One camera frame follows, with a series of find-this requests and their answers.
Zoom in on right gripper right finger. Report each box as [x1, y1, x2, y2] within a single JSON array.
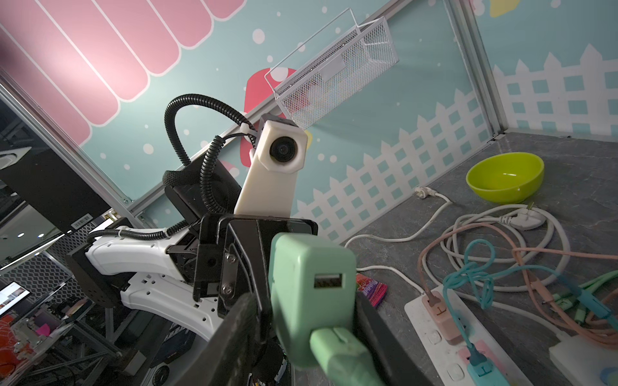
[[354, 292, 431, 386]]

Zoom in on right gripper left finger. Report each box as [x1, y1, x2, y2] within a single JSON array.
[[177, 293, 258, 386]]

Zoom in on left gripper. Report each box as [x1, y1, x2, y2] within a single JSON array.
[[164, 161, 319, 317]]

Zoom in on green charging cables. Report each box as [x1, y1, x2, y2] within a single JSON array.
[[308, 238, 618, 386]]

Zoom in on pink charging cable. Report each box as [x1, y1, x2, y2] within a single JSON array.
[[417, 221, 618, 351]]

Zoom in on pink charger plug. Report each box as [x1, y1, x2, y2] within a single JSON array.
[[422, 291, 463, 345]]

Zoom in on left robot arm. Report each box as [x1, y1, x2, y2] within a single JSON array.
[[65, 158, 319, 342]]

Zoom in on large white power strip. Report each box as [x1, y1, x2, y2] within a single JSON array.
[[404, 289, 531, 385]]

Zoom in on small white power strip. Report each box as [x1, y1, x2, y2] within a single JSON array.
[[549, 336, 618, 386]]

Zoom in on purple candy bag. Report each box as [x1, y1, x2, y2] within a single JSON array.
[[356, 273, 388, 308]]

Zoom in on green plastic bowl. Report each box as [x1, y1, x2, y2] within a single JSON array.
[[466, 152, 545, 204]]

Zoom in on white coiled power cord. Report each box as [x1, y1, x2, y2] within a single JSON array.
[[343, 187, 571, 339]]

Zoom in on white mesh wall basket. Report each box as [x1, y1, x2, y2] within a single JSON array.
[[264, 8, 398, 129]]

